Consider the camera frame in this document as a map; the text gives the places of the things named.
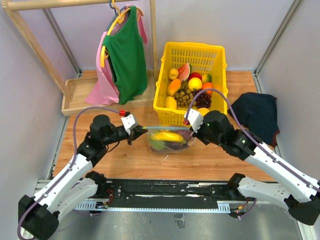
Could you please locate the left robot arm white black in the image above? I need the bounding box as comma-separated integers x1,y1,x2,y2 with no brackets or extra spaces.
17,112,147,240

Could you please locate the orange mango toy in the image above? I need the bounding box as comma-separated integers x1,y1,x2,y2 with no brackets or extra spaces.
167,78,181,97

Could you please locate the purple cable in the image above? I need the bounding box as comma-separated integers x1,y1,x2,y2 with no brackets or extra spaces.
16,106,125,240
186,88,320,218

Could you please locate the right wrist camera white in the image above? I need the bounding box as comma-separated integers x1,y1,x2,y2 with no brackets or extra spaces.
184,109,204,133

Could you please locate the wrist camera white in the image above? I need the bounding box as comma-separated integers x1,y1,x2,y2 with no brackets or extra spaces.
184,109,204,133
121,113,139,136

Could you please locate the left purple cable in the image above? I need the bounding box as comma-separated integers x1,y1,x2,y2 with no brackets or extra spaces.
16,106,125,240

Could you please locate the green tank top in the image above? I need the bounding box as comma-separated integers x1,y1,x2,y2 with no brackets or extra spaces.
102,6,148,105

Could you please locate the yellow plastic basket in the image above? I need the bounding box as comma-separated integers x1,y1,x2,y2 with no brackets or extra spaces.
153,42,228,126

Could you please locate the green grape bunch toy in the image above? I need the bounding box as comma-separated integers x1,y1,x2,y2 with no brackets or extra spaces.
173,89,196,108

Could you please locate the yellow peach toy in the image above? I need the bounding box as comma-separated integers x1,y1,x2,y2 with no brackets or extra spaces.
168,68,179,81

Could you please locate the yellow lemon toy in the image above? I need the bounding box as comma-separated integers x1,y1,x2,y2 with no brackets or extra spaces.
164,96,177,110

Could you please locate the yellow banana toy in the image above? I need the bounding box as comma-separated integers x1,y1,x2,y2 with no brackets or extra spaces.
152,132,186,144

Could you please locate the purple eggplant toy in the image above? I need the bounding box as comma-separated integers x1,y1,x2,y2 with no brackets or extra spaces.
162,129,194,152

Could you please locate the green cabbage toy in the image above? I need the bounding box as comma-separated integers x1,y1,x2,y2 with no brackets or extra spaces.
149,140,166,151

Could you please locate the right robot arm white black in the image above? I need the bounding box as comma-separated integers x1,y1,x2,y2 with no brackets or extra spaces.
184,109,320,226

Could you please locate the dark navy cloth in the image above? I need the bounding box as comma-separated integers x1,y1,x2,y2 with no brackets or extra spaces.
231,92,280,148

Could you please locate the pink shirt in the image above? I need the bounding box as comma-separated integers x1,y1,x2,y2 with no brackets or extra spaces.
85,5,148,105

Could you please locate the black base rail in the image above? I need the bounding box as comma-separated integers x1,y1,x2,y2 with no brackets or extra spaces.
74,179,253,217

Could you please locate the clear zip top bag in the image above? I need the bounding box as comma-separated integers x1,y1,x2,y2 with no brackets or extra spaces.
143,125,196,154

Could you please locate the yellow clothes hanger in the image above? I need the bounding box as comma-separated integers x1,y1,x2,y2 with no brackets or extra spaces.
100,0,145,68

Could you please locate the orange fruit toy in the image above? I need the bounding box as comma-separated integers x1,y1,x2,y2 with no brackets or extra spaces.
202,82,214,96

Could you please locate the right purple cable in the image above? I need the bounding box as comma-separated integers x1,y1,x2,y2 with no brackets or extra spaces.
186,88,320,218

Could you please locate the green red mango toy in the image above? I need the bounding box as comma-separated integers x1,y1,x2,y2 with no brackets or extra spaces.
201,73,212,84

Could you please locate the wooden clothes rack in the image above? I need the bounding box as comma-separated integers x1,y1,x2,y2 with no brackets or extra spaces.
1,0,158,117

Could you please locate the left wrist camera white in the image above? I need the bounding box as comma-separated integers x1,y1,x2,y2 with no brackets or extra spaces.
121,113,139,136

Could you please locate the watermelon slice toy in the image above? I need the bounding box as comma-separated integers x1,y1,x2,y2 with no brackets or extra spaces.
177,62,192,82

